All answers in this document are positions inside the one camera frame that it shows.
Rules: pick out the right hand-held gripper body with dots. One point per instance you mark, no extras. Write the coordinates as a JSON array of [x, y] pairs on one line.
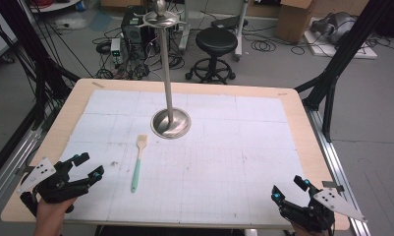
[[319, 208]]

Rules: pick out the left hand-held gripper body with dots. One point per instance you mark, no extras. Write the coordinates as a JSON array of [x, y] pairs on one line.
[[55, 189]]

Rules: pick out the silver metal utensil stand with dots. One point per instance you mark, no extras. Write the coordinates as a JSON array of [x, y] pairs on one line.
[[167, 78]]

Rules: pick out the person's left hand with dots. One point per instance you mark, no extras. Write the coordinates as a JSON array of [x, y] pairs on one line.
[[52, 213]]

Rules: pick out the person's right hand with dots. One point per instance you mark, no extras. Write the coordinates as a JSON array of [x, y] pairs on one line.
[[305, 230]]

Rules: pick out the white grid paper mat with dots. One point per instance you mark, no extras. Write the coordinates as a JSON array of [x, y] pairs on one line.
[[191, 157]]

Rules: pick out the small power supply unit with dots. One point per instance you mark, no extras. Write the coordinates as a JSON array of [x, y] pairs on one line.
[[116, 49]]

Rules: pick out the white foam board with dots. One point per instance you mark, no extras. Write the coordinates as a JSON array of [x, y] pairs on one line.
[[342, 49]]

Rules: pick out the black computer tower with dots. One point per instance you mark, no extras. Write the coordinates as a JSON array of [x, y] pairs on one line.
[[135, 28]]

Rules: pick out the black round stool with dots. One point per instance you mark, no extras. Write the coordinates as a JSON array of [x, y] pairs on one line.
[[214, 52]]

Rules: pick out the grey bag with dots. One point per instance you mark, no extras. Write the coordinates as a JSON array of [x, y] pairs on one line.
[[333, 26]]

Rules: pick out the cardboard box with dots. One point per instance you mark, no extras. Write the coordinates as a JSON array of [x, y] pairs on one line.
[[294, 19]]

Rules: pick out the white metal stand leg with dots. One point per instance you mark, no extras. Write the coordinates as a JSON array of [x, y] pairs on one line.
[[242, 28]]

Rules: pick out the aluminium rail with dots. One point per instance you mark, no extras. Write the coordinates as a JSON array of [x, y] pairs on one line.
[[338, 170], [8, 164]]

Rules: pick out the black metal frame stand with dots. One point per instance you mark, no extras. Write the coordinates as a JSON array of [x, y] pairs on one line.
[[27, 59], [335, 62]]

